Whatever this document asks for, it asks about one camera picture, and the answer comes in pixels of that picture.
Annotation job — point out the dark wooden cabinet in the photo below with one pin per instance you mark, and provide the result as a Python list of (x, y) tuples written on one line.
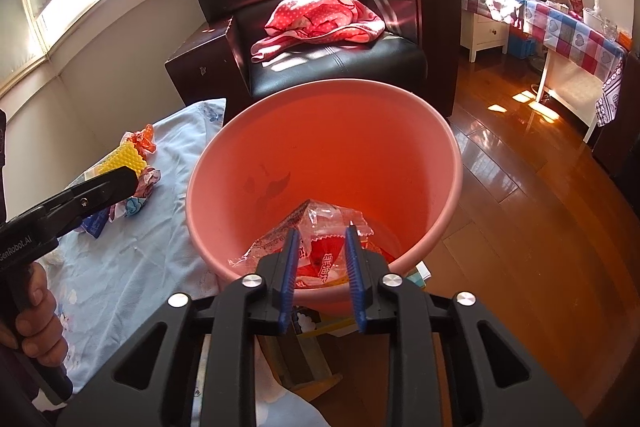
[(622, 117)]

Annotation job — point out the teal white box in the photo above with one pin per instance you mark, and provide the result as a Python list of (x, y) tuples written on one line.
[(419, 277)]

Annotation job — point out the person's left hand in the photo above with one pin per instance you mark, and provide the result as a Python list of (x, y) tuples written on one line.
[(45, 327)]

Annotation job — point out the clear red snack wrapper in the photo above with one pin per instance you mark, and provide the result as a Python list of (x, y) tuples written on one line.
[(320, 217)]

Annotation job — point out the white drawer cabinet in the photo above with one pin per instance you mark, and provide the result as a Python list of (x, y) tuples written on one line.
[(482, 32)]

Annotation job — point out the yellow sponge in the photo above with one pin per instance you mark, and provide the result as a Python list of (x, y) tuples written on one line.
[(122, 157)]

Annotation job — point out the pink plastic bucket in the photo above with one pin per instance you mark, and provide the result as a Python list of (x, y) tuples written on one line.
[(325, 147)]

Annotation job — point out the orange plastic wrapper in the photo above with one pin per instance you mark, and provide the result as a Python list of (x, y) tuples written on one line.
[(142, 138)]

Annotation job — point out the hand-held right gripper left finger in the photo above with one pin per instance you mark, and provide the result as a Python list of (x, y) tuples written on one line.
[(287, 277)]

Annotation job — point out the pink polka dot cloth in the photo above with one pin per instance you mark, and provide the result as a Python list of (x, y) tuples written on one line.
[(320, 17)]

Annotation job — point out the light blue blanket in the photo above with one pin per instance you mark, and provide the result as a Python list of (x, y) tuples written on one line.
[(150, 227)]

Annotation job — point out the wooden stool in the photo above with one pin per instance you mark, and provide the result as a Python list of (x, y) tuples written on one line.
[(305, 367)]

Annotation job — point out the checked tablecloth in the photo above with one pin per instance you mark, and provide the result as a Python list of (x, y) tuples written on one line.
[(560, 32)]

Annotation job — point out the black leather armchair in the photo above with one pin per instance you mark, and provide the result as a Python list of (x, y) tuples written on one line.
[(340, 62)]

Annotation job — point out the white blue printed wrapper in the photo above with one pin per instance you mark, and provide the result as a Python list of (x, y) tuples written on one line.
[(132, 207)]

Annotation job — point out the blue storage box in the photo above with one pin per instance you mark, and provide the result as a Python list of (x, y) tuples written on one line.
[(521, 44)]

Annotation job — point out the white table frame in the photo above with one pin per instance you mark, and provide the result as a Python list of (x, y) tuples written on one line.
[(547, 77)]

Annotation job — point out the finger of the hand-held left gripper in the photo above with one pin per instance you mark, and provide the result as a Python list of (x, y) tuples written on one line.
[(100, 192)]

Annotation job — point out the crumpled white red wrapper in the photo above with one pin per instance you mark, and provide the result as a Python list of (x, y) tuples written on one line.
[(149, 179)]

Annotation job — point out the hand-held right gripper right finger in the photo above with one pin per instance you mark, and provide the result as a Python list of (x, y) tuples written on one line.
[(354, 277)]

